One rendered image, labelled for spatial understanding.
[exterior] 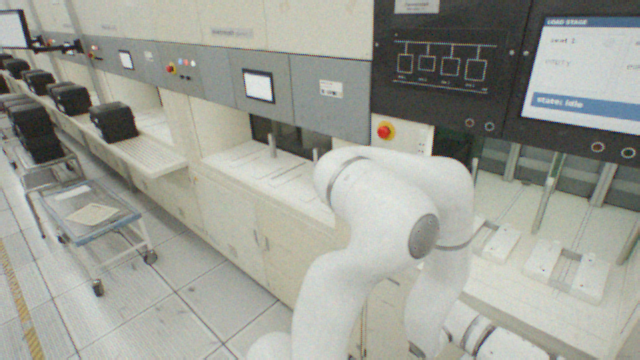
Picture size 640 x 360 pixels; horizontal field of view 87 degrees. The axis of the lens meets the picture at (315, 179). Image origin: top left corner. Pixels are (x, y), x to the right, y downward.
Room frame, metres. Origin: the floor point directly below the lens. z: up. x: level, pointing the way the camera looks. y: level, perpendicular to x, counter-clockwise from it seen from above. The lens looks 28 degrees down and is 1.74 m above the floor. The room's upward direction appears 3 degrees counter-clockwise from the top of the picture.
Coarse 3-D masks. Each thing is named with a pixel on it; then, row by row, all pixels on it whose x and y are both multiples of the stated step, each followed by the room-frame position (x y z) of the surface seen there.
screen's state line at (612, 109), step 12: (540, 96) 0.74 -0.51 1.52; (552, 96) 0.72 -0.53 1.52; (564, 96) 0.71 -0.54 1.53; (552, 108) 0.72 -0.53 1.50; (564, 108) 0.70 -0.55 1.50; (576, 108) 0.69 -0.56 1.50; (588, 108) 0.67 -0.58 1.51; (600, 108) 0.66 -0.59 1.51; (612, 108) 0.65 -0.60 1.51; (624, 108) 0.63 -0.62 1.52; (636, 108) 0.62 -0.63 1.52; (636, 120) 0.62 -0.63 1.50
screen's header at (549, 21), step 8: (544, 24) 0.76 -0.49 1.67; (552, 24) 0.75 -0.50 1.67; (560, 24) 0.74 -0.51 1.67; (568, 24) 0.73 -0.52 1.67; (576, 24) 0.72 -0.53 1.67; (584, 24) 0.71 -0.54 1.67; (592, 24) 0.70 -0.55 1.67; (600, 24) 0.69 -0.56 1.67; (608, 24) 0.68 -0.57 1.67; (616, 24) 0.67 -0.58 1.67; (624, 24) 0.67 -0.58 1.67; (632, 24) 0.66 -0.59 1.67
